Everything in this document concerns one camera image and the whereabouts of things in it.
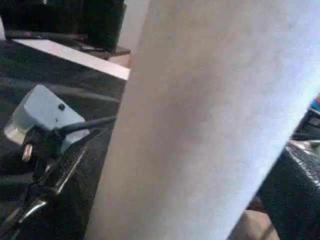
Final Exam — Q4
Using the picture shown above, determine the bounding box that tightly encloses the white flat board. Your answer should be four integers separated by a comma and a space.
11, 38, 131, 81

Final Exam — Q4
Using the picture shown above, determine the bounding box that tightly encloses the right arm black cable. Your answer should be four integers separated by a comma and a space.
53, 115, 118, 138

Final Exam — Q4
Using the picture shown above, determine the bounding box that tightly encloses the black flat monitor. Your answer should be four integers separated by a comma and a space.
0, 0, 128, 52

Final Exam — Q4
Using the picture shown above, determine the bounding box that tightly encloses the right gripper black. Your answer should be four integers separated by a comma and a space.
0, 124, 64, 201

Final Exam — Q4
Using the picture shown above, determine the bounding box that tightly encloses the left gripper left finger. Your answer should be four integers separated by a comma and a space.
9, 127, 114, 240

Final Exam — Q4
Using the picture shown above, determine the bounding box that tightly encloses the black mat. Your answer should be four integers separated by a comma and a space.
0, 39, 131, 161

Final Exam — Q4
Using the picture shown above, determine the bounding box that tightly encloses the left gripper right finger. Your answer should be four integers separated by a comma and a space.
249, 145, 320, 240

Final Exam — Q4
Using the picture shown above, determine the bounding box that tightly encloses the white plastic table leg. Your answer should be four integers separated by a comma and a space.
84, 0, 320, 240

